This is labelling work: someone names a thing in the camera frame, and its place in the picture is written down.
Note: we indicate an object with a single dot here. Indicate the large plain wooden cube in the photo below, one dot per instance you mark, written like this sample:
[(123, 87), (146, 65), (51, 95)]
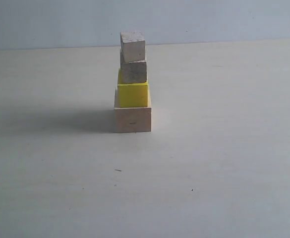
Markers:
[(130, 120)]

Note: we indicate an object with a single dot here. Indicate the yellow painted wooden cube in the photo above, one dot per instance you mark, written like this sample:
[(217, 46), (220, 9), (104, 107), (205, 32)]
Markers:
[(132, 95)]

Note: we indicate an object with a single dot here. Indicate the medium plain wooden cube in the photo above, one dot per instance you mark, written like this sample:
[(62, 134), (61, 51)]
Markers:
[(134, 71)]

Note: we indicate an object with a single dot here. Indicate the small plain wooden cube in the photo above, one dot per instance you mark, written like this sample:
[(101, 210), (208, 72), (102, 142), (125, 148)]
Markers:
[(132, 46)]

